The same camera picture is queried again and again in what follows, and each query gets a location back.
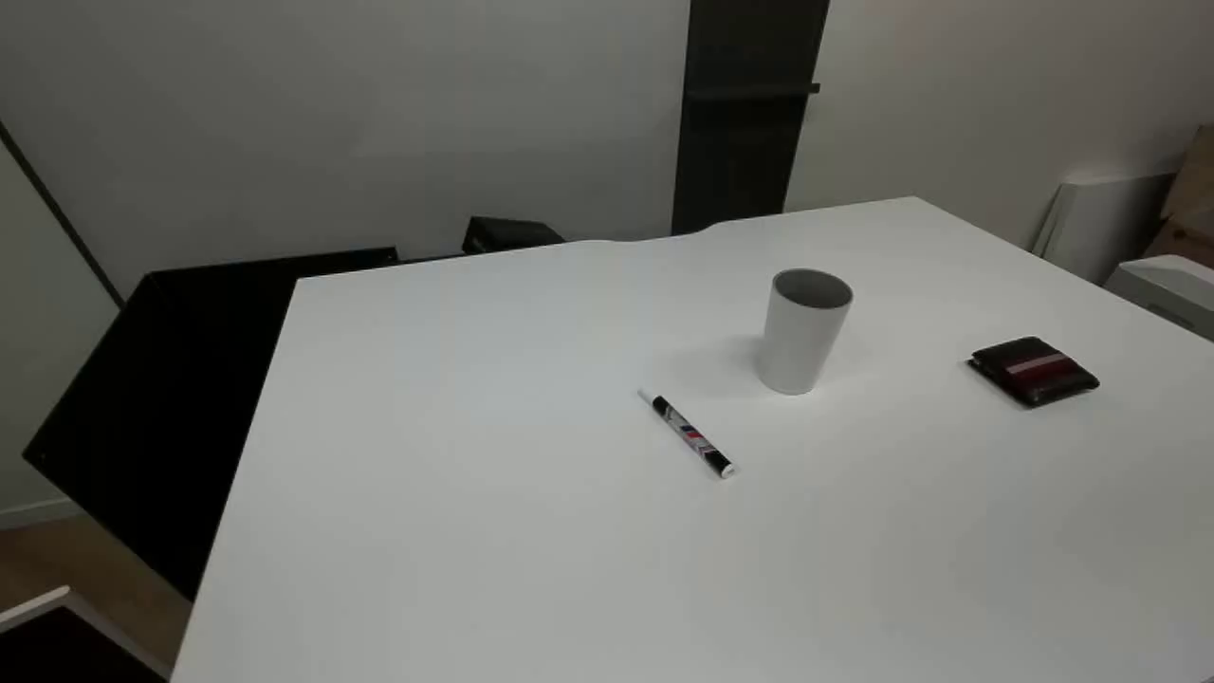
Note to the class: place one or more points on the black marker pen white cap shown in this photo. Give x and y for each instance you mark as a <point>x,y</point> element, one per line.
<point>687,435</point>

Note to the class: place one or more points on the white ceramic mug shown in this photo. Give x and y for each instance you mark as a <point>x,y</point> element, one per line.
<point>797,343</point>

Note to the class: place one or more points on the black eraser with red stripe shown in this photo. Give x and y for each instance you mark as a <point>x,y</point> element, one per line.
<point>1028,372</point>

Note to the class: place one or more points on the white cabinet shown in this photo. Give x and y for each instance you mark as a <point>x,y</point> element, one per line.
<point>1100,222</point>

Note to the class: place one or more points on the white flat box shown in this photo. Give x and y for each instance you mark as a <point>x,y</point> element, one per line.
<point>1169,290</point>

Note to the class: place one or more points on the brown cardboard box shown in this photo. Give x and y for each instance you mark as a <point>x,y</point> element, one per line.
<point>1198,190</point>

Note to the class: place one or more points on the dark vertical wall panel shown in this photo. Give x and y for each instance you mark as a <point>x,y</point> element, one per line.
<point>744,117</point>

